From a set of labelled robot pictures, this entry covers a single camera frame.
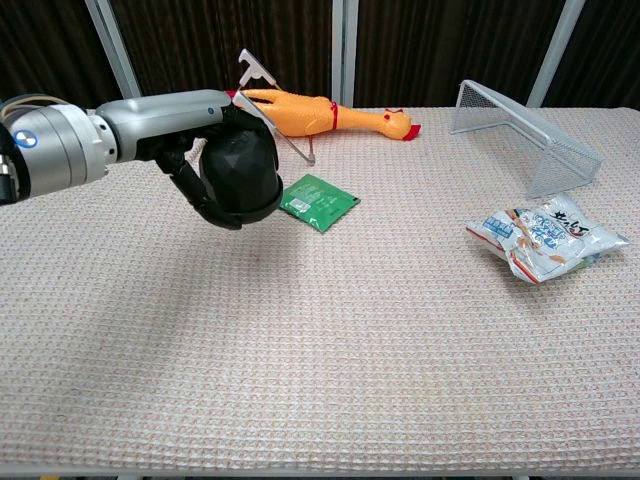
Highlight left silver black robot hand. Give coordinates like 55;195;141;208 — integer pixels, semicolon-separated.
97;88;281;231

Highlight black faceted plastic cup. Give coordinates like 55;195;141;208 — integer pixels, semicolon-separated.
197;128;284;224

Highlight dark brown curtain panel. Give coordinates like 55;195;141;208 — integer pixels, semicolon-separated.
109;0;334;109
353;0;570;109
0;0;124;112
543;0;640;109

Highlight yellow rubber chicken toy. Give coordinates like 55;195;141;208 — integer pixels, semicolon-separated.
224;88;421;143

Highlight green foil packet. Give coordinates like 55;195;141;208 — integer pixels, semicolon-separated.
278;173;362;234

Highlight beige woven tablecloth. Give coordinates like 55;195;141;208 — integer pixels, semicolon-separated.
0;105;640;474

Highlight silver mesh desk rack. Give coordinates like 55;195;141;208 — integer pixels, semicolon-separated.
448;78;603;200

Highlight white blue snack bag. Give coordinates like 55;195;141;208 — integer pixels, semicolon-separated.
464;192;631;285

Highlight grey metal partition post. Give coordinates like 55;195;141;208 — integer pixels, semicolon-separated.
84;0;144;101
527;0;586;109
330;0;359;108

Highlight folding metal wire stand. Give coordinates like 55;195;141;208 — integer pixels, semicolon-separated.
232;48;319;166

